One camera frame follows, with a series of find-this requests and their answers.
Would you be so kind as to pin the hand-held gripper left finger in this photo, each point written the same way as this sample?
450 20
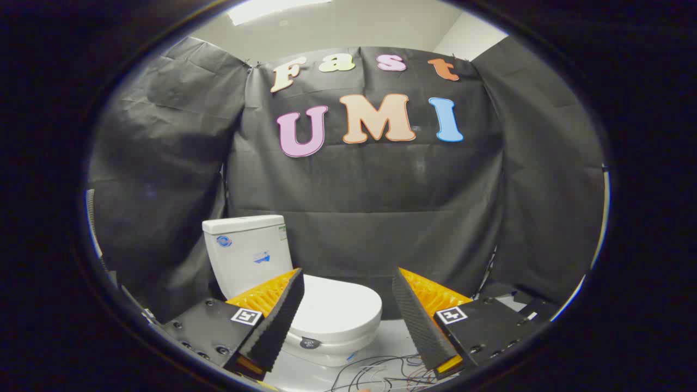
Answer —
277 321

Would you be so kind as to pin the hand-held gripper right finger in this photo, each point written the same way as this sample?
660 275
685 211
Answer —
416 321

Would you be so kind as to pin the white toilet lid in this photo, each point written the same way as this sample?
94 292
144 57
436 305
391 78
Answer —
340 305

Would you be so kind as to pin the white ceramic toilet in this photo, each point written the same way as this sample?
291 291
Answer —
245 256

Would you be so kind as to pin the black backdrop cloth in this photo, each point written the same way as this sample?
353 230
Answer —
370 185

